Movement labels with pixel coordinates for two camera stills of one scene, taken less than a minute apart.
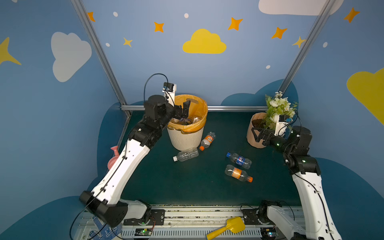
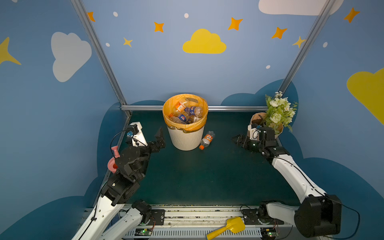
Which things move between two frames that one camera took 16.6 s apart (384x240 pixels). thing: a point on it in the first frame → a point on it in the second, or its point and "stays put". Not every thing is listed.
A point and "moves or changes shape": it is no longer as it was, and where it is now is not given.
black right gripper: x=268 y=139 → x=245 y=141
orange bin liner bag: x=198 y=108 stays put
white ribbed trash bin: x=181 y=141 stays put
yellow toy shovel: x=236 y=224 stays put
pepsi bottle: x=245 y=162 → x=194 y=110
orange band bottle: x=238 y=173 moves or changes shape
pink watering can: x=111 y=161 stays put
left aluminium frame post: x=101 y=55 stays put
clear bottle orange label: x=207 y=141 stays put
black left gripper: x=180 y=110 → x=156 y=145
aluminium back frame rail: x=131 y=108 stays put
